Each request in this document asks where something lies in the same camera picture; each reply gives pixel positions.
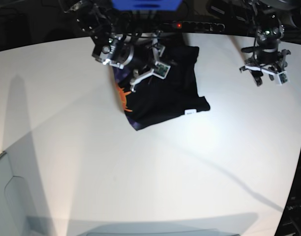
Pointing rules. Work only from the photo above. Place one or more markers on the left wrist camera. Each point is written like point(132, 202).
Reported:
point(281, 78)

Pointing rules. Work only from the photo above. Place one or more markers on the black T-shirt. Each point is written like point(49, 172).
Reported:
point(156, 100)

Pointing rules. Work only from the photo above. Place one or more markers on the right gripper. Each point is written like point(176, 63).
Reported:
point(157, 51)

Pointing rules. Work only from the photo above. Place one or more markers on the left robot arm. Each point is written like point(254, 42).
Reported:
point(268, 29)

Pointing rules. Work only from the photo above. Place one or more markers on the white shirt label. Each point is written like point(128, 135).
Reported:
point(190, 111)

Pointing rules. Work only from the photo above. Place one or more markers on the blue plastic box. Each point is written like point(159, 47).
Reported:
point(165, 5)

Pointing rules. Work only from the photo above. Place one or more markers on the black power strip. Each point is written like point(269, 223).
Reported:
point(190, 26)

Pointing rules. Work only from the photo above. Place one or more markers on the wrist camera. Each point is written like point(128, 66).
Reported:
point(281, 78)
point(161, 70)

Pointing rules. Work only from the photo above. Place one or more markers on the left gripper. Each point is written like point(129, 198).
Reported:
point(262, 62)

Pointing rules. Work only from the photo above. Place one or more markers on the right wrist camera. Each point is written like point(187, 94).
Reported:
point(161, 70)

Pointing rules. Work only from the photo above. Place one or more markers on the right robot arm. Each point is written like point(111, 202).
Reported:
point(119, 41)

